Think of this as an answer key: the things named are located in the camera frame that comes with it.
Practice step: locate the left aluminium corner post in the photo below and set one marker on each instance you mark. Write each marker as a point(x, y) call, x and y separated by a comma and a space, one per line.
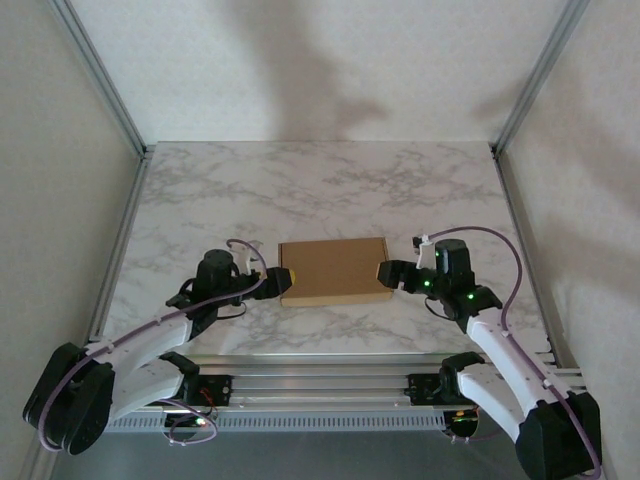
point(100, 80)

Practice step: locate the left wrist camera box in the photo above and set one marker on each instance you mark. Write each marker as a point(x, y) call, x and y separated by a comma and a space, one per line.
point(250, 260)

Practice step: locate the right aluminium corner post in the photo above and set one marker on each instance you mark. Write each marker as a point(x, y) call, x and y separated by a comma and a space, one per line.
point(540, 75)

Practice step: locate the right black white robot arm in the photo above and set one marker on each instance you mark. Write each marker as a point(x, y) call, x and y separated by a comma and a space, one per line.
point(500, 350)

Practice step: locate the aluminium corner post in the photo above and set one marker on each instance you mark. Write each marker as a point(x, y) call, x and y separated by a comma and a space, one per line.
point(540, 75)
point(100, 80)

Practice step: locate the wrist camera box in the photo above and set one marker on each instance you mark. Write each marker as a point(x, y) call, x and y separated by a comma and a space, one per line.
point(425, 247)
point(250, 260)

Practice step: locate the brown cardboard paper box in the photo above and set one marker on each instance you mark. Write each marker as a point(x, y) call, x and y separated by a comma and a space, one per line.
point(330, 270)

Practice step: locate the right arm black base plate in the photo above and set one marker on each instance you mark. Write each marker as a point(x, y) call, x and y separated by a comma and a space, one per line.
point(422, 390)

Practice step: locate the left aluminium side rail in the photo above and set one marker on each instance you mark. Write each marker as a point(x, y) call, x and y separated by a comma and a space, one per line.
point(127, 215)

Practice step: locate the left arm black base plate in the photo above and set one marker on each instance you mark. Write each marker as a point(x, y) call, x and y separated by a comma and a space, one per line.
point(220, 387)

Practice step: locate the right aluminium side rail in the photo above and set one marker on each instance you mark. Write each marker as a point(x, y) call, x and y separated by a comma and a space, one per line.
point(515, 215)

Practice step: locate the aluminium rail frame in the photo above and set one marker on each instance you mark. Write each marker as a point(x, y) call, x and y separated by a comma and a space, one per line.
point(320, 385)

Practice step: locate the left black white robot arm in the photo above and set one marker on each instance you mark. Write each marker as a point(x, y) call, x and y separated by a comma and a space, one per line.
point(75, 400)

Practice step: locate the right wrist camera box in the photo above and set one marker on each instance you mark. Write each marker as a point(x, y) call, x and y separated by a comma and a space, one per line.
point(425, 247)

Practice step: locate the aluminium side rail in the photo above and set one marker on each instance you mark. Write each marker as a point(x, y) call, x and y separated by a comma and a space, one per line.
point(515, 215)
point(127, 215)

